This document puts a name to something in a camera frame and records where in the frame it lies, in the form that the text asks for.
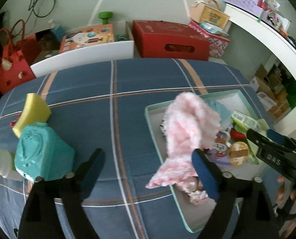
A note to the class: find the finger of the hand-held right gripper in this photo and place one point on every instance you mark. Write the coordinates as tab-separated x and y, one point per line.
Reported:
256	138
277	138

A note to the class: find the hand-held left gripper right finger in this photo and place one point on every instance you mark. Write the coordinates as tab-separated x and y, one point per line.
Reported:
205	174

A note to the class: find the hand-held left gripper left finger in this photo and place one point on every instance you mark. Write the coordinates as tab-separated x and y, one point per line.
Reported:
88	174

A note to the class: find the light green cloth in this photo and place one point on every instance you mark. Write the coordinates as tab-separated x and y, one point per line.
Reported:
253	151

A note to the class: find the pink floral scrunchie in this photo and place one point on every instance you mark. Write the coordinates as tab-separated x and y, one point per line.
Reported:
194	189

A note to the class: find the red tape roll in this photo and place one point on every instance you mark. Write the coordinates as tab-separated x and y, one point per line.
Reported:
237	134

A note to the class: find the green tissue pack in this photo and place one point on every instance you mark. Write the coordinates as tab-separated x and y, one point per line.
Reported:
245	119

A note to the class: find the purple wet wipes packet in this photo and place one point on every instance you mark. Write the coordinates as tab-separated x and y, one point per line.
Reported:
218	149

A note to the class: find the teal shallow box tray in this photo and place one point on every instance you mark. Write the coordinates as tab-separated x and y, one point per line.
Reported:
187	214

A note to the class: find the blue face mask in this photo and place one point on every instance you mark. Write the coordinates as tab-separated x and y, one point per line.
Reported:
218	109

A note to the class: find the pink fluffy towel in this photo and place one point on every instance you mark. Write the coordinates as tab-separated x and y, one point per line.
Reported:
187	129

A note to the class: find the leopard print scrunchie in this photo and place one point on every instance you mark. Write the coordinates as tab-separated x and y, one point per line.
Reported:
163	129

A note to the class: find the person's right hand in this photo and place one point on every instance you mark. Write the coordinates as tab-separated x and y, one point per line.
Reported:
281	189

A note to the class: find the cardboard boxes under desk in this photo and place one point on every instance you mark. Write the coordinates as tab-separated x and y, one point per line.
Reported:
267	89

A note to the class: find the teal embossed box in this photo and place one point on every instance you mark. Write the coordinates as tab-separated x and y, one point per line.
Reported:
43	149

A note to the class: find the blue plaid blanket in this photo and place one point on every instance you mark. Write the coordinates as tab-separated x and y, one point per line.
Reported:
100	99

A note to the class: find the yellow sponge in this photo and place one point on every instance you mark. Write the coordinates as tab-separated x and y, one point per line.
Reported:
36	109

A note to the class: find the white plastic bottle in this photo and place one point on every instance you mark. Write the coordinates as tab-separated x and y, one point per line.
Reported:
0	160

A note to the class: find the red patterned gift box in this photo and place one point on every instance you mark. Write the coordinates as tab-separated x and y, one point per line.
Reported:
217	47

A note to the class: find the white desk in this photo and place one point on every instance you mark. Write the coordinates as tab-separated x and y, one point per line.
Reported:
274	37

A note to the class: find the teal wipes packet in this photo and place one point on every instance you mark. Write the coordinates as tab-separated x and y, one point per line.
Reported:
212	28

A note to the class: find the red felt handbag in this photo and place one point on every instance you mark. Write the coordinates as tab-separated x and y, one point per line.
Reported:
13	69

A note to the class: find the orange toy box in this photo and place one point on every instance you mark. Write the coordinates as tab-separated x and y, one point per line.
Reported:
88	37

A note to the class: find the red cardboard box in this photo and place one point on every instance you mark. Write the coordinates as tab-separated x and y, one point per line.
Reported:
163	34

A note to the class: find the blue mesh bag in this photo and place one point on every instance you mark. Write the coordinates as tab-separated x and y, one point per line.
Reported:
57	31

